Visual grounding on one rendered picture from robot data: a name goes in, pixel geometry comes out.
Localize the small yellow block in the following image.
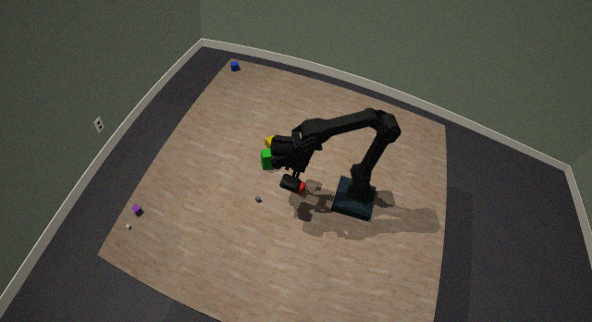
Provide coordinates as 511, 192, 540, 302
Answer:
265, 135, 275, 149

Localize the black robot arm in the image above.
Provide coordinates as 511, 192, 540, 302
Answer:
270, 108, 401, 203

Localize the red block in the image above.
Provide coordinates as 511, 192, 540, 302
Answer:
296, 181, 306, 196

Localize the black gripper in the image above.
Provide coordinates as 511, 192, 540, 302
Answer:
279, 154, 311, 193

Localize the green block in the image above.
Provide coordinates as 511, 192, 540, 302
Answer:
260, 148, 272, 164
261, 159, 272, 169

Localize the purple cube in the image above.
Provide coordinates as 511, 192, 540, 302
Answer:
132, 203, 142, 216

